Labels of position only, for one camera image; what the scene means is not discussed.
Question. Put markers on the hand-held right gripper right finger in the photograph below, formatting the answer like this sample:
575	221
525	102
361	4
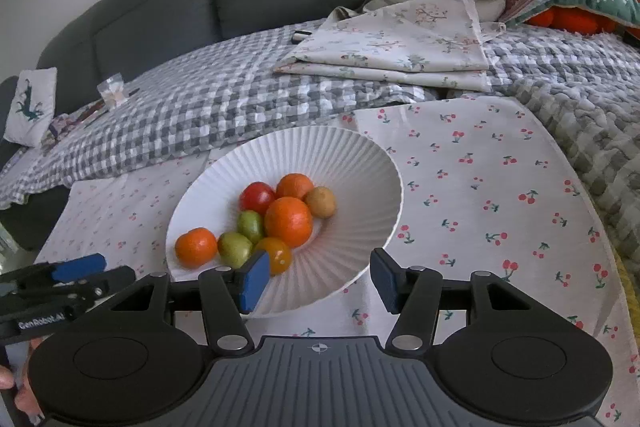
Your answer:
385	281

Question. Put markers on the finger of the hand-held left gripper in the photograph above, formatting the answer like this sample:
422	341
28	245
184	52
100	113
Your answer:
77	268
105	281

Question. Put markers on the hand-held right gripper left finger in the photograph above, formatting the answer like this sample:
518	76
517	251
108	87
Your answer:
252	282

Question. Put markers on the orange-green tomato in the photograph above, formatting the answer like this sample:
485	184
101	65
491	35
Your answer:
276	254

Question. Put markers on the green-brown fruit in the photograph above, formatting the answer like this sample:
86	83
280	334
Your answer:
233	249

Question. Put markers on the small green fruit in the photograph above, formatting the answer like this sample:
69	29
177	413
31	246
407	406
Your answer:
250	226

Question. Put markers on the small orange mandarin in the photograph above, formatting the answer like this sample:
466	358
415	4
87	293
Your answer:
295	186
196	248

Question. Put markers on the large orange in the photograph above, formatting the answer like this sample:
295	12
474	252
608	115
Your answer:
288	222

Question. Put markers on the red tomato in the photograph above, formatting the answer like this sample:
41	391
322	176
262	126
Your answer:
257	198

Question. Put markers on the brown longan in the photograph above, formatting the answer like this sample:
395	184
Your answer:
321	202

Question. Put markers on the white ribbed plate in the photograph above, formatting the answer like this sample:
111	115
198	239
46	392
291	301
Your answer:
350	177

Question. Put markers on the person's left hand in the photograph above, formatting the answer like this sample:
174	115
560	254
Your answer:
17	399

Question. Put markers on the cherry print tablecloth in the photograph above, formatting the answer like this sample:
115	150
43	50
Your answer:
475	187

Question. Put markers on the purple patterned cloth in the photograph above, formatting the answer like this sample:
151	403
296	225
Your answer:
75	119

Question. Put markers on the white deer print cushion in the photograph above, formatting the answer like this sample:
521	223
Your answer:
30	107

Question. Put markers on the clear plastic cup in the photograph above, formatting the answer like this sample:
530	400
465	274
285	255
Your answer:
112	92

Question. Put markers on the grey checkered blanket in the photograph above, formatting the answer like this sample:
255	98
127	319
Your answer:
200	92

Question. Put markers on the folded floral cloth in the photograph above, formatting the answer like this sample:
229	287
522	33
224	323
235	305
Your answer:
400	42

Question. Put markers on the grey-green knitted blanket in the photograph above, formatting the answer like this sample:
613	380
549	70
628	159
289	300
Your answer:
595	127

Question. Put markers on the orange plush toy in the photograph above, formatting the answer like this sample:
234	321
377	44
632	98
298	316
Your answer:
565	19

